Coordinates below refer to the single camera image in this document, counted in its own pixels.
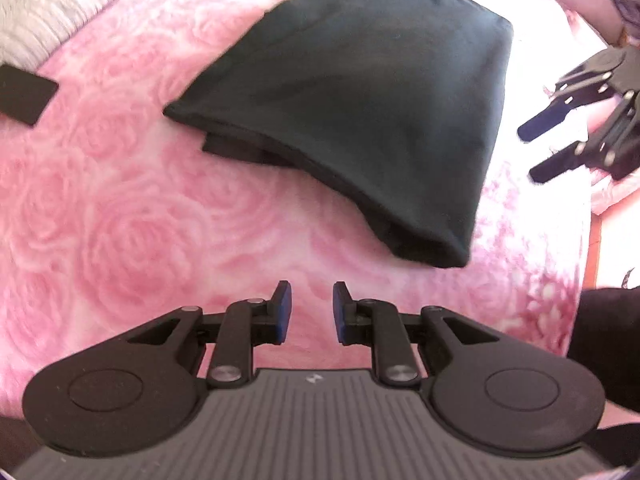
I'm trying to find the rolled white striped quilt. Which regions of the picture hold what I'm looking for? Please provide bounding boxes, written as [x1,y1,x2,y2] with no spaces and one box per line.
[0,0,171,73]

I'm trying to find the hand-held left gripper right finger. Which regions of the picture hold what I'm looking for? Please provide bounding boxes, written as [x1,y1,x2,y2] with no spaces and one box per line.
[332,281,506,388]

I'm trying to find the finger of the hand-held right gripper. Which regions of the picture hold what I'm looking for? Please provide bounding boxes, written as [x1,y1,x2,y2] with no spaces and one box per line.
[516,50,628,143]
[529,91,640,184]

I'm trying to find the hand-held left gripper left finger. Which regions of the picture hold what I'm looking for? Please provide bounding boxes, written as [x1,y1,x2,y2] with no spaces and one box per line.
[120,280,292,388]

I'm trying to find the black phone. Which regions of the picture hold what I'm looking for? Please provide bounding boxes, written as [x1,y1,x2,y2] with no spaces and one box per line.
[0,64,60,128]

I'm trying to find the pink floral blanket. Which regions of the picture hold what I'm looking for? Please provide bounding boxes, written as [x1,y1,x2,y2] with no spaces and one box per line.
[0,0,601,421]

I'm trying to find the person's black pants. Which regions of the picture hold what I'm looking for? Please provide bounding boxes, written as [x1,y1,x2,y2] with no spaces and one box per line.
[567,287,640,461]

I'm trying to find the dark teal garment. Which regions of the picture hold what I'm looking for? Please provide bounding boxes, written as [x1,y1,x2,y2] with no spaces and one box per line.
[163,0,515,268]

